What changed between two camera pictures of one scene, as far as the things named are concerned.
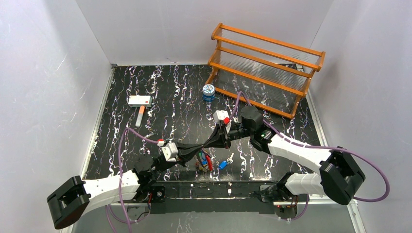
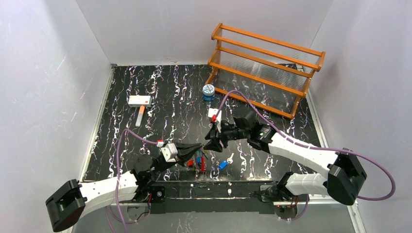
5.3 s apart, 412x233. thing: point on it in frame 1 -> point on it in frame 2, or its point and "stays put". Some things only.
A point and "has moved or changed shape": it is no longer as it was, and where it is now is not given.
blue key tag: x=223 y=164 stays put
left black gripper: x=180 y=152 stays put
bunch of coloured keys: x=203 y=160 has moved or changed shape
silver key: x=230 y=160 stays put
